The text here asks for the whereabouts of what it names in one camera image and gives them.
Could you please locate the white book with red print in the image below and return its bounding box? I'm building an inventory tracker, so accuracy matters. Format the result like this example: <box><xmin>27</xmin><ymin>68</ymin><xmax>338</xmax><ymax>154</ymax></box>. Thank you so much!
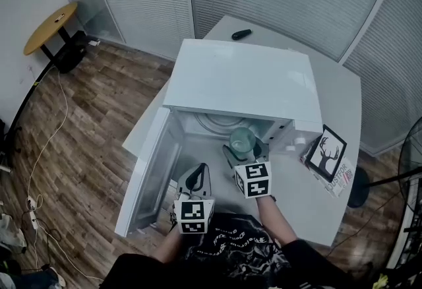
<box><xmin>299</xmin><ymin>148</ymin><xmax>357</xmax><ymax>199</ymax></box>

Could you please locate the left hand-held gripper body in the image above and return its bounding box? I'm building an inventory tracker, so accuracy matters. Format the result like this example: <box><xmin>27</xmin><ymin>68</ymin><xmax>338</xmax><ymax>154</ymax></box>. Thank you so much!
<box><xmin>173</xmin><ymin>189</ymin><xmax>216</xmax><ymax>236</ymax></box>

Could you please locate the round wooden table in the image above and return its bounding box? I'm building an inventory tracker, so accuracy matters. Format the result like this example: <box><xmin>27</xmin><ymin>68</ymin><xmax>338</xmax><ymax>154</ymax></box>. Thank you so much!
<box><xmin>23</xmin><ymin>1</ymin><xmax>78</xmax><ymax>61</ymax></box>

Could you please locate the white floor cable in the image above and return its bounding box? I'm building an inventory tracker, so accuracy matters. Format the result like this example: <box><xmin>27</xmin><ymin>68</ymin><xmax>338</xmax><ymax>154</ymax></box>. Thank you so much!
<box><xmin>25</xmin><ymin>71</ymin><xmax>104</xmax><ymax>282</ymax></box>

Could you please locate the white power strip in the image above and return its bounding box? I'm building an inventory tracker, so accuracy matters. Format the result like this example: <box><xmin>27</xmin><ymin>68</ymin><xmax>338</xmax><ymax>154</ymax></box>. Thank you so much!
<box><xmin>26</xmin><ymin>197</ymin><xmax>38</xmax><ymax>232</ymax></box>

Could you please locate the green glass cup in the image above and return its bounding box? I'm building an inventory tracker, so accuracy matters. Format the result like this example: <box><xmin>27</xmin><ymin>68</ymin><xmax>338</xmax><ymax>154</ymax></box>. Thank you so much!
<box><xmin>229</xmin><ymin>127</ymin><xmax>256</xmax><ymax>163</ymax></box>

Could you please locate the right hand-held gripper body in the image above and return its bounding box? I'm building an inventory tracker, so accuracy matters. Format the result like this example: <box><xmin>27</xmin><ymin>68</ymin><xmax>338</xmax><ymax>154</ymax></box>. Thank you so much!
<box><xmin>233</xmin><ymin>154</ymin><xmax>273</xmax><ymax>200</ymax></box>

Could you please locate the black framed deer picture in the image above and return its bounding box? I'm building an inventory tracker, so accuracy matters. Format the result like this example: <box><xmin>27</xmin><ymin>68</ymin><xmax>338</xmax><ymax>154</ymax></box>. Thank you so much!
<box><xmin>305</xmin><ymin>123</ymin><xmax>348</xmax><ymax>183</ymax></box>

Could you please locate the black floor bag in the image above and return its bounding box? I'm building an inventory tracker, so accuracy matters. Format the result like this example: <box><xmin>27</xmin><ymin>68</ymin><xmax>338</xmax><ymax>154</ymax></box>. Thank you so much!
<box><xmin>53</xmin><ymin>30</ymin><xmax>89</xmax><ymax>75</ymax></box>

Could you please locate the white microwave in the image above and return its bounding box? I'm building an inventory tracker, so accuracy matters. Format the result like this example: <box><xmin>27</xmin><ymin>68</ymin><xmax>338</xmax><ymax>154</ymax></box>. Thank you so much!
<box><xmin>114</xmin><ymin>38</ymin><xmax>324</xmax><ymax>238</ymax></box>

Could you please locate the small black oval remote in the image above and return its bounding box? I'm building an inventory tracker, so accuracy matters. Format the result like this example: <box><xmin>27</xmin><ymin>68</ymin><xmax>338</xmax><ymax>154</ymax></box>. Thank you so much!
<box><xmin>231</xmin><ymin>29</ymin><xmax>253</xmax><ymax>41</ymax></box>

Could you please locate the person's left forearm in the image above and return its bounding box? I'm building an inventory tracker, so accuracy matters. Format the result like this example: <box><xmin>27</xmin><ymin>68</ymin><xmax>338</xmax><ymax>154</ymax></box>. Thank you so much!
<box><xmin>154</xmin><ymin>230</ymin><xmax>186</xmax><ymax>263</ymax></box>

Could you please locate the person's right forearm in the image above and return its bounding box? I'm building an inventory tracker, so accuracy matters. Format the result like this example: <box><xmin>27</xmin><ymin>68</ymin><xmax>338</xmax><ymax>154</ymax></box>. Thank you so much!
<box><xmin>256</xmin><ymin>194</ymin><xmax>298</xmax><ymax>248</ymax></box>

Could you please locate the black chair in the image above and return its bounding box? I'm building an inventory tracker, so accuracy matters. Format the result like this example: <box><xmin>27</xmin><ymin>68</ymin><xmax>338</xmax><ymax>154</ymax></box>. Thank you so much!
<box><xmin>0</xmin><ymin>117</ymin><xmax>21</xmax><ymax>174</ymax></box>

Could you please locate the person's black printed shirt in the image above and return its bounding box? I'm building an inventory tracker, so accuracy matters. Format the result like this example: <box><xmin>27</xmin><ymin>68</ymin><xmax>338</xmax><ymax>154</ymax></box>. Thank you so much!
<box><xmin>102</xmin><ymin>213</ymin><xmax>357</xmax><ymax>289</ymax></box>

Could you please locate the black standing fan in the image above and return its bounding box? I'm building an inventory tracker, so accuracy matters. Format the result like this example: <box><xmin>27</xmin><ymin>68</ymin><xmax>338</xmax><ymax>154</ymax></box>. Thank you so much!
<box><xmin>347</xmin><ymin>115</ymin><xmax>422</xmax><ymax>269</ymax></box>

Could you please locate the grey rectangular table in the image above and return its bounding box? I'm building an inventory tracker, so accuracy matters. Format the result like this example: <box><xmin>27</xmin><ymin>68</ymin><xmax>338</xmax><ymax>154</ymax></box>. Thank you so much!
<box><xmin>121</xmin><ymin>15</ymin><xmax>363</xmax><ymax>247</ymax></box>

